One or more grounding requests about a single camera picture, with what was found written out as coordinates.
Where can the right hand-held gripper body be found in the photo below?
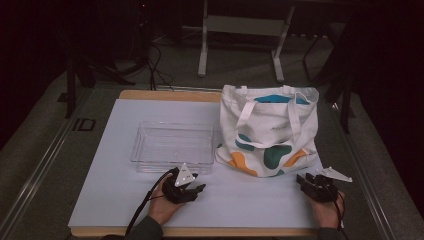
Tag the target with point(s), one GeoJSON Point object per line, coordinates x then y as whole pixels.
{"type": "Point", "coordinates": [321, 191]}

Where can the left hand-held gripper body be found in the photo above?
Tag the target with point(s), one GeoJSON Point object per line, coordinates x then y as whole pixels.
{"type": "Point", "coordinates": [173, 193]}

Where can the clear plastic tray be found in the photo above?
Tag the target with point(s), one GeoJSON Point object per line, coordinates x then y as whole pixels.
{"type": "Point", "coordinates": [173, 146]}

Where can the white patterned tote bag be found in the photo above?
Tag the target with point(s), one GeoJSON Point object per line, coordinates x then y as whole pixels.
{"type": "Point", "coordinates": [266, 130]}

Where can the person's left hand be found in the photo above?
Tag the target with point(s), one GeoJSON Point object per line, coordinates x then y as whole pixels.
{"type": "Point", "coordinates": [161, 208]}

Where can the person's right hand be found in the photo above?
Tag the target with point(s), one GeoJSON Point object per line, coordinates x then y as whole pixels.
{"type": "Point", "coordinates": [328, 213]}

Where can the white table mat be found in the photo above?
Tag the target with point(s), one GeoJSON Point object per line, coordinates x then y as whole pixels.
{"type": "Point", "coordinates": [110, 186]}

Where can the wooden table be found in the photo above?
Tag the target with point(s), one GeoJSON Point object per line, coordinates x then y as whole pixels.
{"type": "Point", "coordinates": [166, 95]}

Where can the black metal stand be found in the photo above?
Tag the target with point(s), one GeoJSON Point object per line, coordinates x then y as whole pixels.
{"type": "Point", "coordinates": [346, 100]}

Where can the black tripod stand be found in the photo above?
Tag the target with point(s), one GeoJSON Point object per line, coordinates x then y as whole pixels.
{"type": "Point", "coordinates": [71, 83]}

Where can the white metal stand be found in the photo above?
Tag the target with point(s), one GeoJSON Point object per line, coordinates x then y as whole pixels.
{"type": "Point", "coordinates": [243, 25]}

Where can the metal floor rail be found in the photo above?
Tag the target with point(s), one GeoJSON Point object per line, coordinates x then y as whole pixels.
{"type": "Point", "coordinates": [365, 176]}
{"type": "Point", "coordinates": [36, 173]}

